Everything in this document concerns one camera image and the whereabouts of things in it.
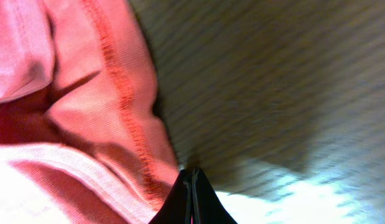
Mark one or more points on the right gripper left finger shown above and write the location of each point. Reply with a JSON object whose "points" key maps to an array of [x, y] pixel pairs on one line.
{"points": [[177, 208]]}

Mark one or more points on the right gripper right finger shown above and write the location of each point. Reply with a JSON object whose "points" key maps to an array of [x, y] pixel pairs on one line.
{"points": [[207, 208]]}

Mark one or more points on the red orange t-shirt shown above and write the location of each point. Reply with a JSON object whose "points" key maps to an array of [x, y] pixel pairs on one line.
{"points": [[79, 142]]}

